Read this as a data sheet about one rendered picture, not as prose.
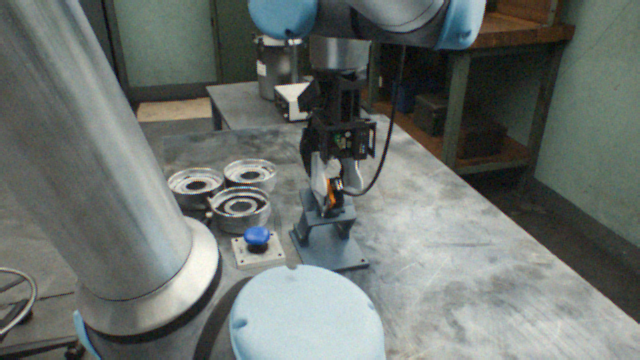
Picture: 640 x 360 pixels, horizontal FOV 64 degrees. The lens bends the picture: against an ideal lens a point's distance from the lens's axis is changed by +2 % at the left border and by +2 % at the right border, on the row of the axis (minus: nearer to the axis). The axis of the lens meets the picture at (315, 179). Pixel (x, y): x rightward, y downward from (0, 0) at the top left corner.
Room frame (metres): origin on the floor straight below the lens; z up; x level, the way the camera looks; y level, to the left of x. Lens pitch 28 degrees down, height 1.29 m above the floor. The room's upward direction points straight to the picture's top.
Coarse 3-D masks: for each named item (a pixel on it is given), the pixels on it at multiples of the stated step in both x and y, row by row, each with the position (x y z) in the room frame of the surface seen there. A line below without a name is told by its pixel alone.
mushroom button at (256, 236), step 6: (252, 228) 0.64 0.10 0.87; (258, 228) 0.63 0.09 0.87; (264, 228) 0.64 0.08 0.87; (246, 234) 0.62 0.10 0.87; (252, 234) 0.62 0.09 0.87; (258, 234) 0.62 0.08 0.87; (264, 234) 0.62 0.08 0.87; (270, 234) 0.63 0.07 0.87; (246, 240) 0.61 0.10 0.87; (252, 240) 0.61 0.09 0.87; (258, 240) 0.61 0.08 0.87; (264, 240) 0.61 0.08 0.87; (258, 246) 0.62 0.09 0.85
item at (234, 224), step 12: (228, 192) 0.82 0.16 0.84; (240, 192) 0.82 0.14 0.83; (252, 192) 0.82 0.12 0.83; (264, 192) 0.81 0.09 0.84; (216, 204) 0.78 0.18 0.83; (228, 204) 0.78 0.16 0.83; (240, 204) 0.80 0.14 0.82; (252, 204) 0.78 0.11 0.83; (216, 216) 0.74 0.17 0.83; (228, 216) 0.73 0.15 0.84; (240, 216) 0.72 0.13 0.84; (252, 216) 0.73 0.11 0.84; (264, 216) 0.75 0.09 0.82; (228, 228) 0.73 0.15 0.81; (240, 228) 0.73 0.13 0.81
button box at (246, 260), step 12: (240, 240) 0.65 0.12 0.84; (276, 240) 0.65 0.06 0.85; (240, 252) 0.61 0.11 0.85; (252, 252) 0.61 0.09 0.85; (264, 252) 0.61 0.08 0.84; (276, 252) 0.61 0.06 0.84; (240, 264) 0.59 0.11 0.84; (252, 264) 0.59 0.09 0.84; (264, 264) 0.59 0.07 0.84; (276, 264) 0.60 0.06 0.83
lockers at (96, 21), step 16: (80, 0) 3.21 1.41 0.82; (96, 0) 3.21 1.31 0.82; (112, 0) 3.68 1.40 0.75; (96, 16) 3.21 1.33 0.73; (112, 16) 3.47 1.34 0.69; (96, 32) 3.21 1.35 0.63; (112, 32) 3.29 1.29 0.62; (112, 48) 3.74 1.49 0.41; (112, 64) 3.21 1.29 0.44; (128, 80) 3.76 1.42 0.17; (128, 96) 3.52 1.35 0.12
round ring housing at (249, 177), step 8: (248, 160) 0.95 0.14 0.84; (256, 160) 0.95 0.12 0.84; (224, 168) 0.90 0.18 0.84; (232, 168) 0.93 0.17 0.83; (240, 168) 0.93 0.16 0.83; (264, 168) 0.94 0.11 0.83; (272, 168) 0.92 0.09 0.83; (224, 176) 0.88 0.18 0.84; (240, 176) 0.90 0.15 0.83; (248, 176) 0.92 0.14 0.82; (256, 176) 0.92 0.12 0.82; (264, 176) 0.90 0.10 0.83; (272, 176) 0.87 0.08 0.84; (224, 184) 0.88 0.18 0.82; (232, 184) 0.86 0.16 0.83; (240, 184) 0.85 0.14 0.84; (248, 184) 0.85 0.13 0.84; (256, 184) 0.85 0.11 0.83; (264, 184) 0.86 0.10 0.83; (272, 184) 0.87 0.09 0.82
